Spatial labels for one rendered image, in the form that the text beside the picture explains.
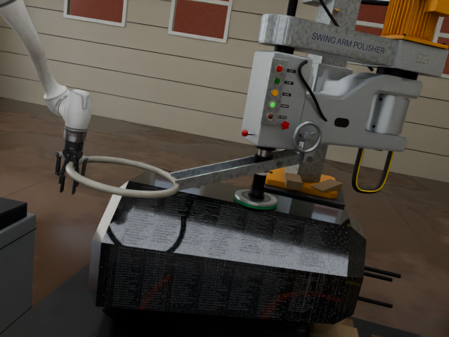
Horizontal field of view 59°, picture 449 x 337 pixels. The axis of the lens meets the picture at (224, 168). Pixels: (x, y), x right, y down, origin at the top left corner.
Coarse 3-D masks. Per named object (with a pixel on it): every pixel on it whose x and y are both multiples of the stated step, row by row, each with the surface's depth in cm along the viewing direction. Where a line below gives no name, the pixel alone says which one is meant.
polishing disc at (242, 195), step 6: (240, 192) 201; (246, 192) 203; (264, 192) 208; (240, 198) 192; (246, 198) 193; (252, 198) 195; (270, 198) 199; (252, 204) 189; (258, 204) 188; (264, 204) 189; (270, 204) 190
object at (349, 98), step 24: (360, 72) 206; (312, 96) 179; (336, 96) 187; (360, 96) 190; (408, 96) 200; (312, 120) 185; (336, 120) 189; (360, 120) 194; (312, 144) 190; (336, 144) 194; (360, 144) 198; (384, 144) 202
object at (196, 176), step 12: (252, 156) 197; (276, 156) 201; (288, 156) 191; (300, 156) 193; (192, 168) 189; (204, 168) 191; (216, 168) 193; (228, 168) 183; (240, 168) 184; (252, 168) 186; (264, 168) 188; (276, 168) 191; (180, 180) 177; (192, 180) 178; (204, 180) 180; (216, 180) 182
